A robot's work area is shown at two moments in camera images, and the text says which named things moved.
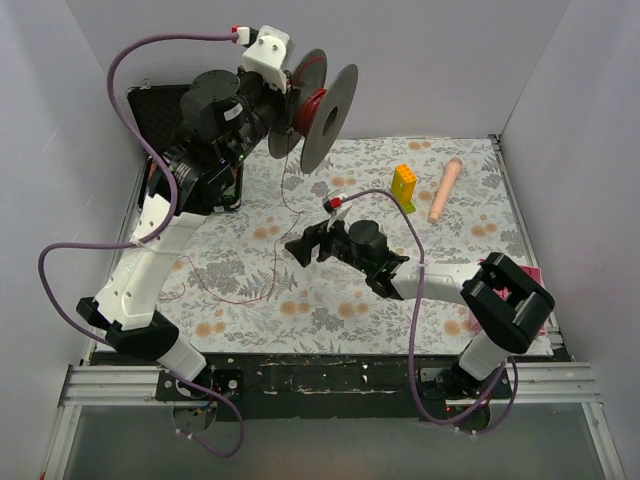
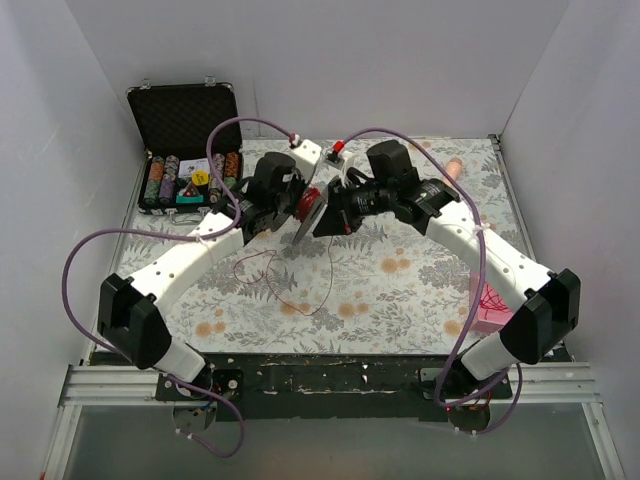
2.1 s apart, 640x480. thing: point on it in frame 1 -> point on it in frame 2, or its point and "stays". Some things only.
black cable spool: x=321 y=119 -> x=310 y=208
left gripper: x=279 y=116 -> x=279 y=212
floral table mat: x=232 y=284 stays
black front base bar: x=307 y=387 stays
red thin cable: x=308 y=110 -> x=275 y=251
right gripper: x=325 y=242 -> x=337 y=209
